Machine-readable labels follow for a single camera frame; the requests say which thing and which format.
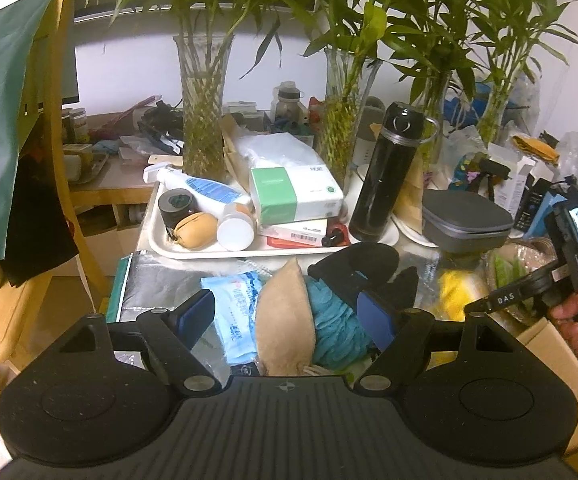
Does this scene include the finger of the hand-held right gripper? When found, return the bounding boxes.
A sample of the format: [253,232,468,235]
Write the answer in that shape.
[464,266,563,318]

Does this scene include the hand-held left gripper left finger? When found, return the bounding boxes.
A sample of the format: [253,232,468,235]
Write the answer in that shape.
[61,288,226,395]

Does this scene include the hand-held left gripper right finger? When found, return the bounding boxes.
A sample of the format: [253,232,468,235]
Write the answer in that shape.
[354,287,512,393]

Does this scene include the blue wet wipes packet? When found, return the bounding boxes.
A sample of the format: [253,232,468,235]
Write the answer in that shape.
[201,271,270,367]

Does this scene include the teal knitted cloth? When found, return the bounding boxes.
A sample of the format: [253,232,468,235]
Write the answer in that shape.
[303,277,378,369]

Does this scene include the beige fabric pouch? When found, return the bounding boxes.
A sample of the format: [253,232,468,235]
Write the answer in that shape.
[255,256,317,377]

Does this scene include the yellow soft object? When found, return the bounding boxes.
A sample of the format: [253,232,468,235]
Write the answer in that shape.
[436,269,493,322]

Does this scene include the white plastic tray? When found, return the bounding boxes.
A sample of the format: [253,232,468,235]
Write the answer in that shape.
[148,179,401,260]

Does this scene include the tan round coin pouch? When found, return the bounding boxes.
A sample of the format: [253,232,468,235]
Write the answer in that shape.
[170,211,220,250]

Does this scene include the white capped pill bottle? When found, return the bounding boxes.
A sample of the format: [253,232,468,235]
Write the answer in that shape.
[216,202,256,252]

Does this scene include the white carton box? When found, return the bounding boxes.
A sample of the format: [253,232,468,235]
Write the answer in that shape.
[493,154,536,217]

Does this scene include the grey zipper case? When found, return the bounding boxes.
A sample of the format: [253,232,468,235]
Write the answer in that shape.
[421,189,514,254]

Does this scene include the white plate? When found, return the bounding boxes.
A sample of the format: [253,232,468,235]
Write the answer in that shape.
[388,209,441,249]

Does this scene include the black tape roll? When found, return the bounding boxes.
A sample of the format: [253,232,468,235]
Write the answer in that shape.
[159,188,201,234]

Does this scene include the small black tripod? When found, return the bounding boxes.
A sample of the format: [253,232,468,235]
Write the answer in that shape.
[473,157,516,202]

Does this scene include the red and white flat box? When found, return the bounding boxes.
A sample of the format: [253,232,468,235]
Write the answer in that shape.
[258,217,351,249]

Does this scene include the cardboard box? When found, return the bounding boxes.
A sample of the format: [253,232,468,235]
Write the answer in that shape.
[514,316,578,480]

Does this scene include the white spray bottle blue label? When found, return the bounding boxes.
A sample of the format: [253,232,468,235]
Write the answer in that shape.
[143,164,255,211]

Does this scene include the tan paper cone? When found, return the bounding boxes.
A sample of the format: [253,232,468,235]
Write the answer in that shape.
[394,154,426,232]

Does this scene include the colourful patterned cloth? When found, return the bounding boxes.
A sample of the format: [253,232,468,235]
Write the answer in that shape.
[450,152,491,192]

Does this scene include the black thermos flask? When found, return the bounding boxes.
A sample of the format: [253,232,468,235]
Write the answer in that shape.
[349,101,440,244]

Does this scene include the green and white box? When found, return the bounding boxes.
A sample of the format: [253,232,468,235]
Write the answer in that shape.
[249,164,345,224]

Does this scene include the wooden side table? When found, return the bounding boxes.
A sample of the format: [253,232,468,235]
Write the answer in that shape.
[61,110,186,242]

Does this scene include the tan paper bag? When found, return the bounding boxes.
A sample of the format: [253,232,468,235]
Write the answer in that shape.
[219,114,251,182]

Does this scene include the black cloth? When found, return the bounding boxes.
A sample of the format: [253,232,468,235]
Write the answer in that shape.
[3,152,80,289]

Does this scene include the clear plastic bag of tissues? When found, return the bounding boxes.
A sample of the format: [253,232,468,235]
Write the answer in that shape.
[233,132,321,182]

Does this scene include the metal tray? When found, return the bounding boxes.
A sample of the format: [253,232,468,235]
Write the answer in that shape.
[63,152,110,186]

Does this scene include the white cylindrical appliance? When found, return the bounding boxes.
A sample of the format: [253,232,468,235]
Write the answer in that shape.
[353,97,388,167]

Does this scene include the red snack packet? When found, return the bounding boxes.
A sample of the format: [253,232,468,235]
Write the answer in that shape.
[308,96,331,127]

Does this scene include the glass jars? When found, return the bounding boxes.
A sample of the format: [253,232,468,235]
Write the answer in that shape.
[61,107,90,147]

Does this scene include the brown bottle with black cap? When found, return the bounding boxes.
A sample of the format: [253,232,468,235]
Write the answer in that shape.
[273,81,306,127]

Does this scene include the wooden chair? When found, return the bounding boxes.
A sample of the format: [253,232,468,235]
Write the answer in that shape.
[0,0,116,397]

